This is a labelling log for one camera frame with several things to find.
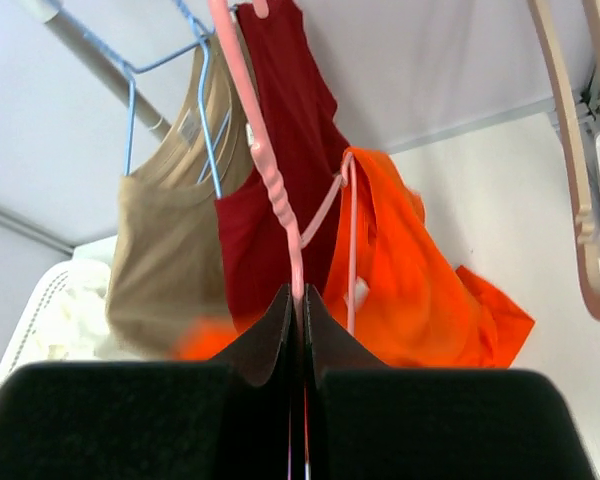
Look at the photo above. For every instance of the pink wire hanger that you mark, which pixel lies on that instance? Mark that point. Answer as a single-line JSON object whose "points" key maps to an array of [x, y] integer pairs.
{"points": [[310, 250]]}

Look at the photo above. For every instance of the silver clothes rack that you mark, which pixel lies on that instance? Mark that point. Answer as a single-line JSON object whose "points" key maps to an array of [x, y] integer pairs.
{"points": [[100, 59]]}

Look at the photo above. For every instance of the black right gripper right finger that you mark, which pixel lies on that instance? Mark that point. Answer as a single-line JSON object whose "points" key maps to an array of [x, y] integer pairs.
{"points": [[367, 420]]}

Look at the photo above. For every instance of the white plastic laundry basket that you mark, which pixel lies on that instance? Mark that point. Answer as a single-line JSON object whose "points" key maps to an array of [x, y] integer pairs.
{"points": [[49, 285]]}

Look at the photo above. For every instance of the beige t-shirt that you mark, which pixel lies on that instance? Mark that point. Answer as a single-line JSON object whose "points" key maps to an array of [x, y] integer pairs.
{"points": [[167, 266]]}

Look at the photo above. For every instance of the beige plastic hanger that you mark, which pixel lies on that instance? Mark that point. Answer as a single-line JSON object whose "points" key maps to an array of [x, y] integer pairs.
{"points": [[586, 242]]}

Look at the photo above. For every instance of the white t-shirt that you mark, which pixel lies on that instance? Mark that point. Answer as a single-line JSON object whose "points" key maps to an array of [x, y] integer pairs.
{"points": [[74, 327]]}

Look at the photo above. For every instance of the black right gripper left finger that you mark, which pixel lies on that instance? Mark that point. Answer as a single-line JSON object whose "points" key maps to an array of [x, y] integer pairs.
{"points": [[224, 418]]}

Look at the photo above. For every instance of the light blue wire hanger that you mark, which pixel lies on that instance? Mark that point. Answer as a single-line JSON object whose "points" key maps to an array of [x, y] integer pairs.
{"points": [[179, 84]]}

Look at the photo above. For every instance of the dark red t-shirt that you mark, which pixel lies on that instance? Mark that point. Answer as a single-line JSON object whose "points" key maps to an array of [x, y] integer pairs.
{"points": [[298, 109]]}

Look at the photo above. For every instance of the orange t-shirt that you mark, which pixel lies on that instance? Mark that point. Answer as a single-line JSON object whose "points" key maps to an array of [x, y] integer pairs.
{"points": [[419, 310]]}

